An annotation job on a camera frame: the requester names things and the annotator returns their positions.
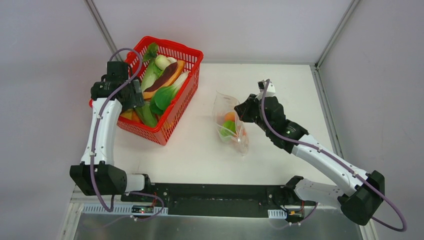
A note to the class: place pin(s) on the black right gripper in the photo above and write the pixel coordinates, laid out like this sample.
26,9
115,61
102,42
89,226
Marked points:
251,108

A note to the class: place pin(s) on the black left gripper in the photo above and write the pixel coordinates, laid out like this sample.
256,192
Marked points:
133,96

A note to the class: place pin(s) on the orange tangerine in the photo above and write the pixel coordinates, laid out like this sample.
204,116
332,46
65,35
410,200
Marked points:
230,116

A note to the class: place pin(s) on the clear dotted zip top bag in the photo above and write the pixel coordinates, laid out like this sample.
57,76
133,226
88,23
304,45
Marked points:
223,104

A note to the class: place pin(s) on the green round vegetable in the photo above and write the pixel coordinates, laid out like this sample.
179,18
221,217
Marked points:
228,129

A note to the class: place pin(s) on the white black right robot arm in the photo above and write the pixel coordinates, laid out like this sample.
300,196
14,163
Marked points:
356,192

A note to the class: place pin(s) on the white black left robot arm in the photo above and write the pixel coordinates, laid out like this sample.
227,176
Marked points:
96,172

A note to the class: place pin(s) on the green leafy lettuce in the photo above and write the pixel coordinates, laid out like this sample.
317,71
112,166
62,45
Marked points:
154,68

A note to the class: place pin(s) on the red plastic basket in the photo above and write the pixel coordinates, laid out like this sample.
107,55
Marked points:
129,121

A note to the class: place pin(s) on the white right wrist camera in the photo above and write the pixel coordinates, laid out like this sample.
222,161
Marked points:
266,89

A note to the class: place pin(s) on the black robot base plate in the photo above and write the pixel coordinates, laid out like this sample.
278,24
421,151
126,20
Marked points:
223,200

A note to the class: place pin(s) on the aluminium frame rail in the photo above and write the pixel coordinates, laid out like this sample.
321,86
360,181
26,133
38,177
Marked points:
79,197

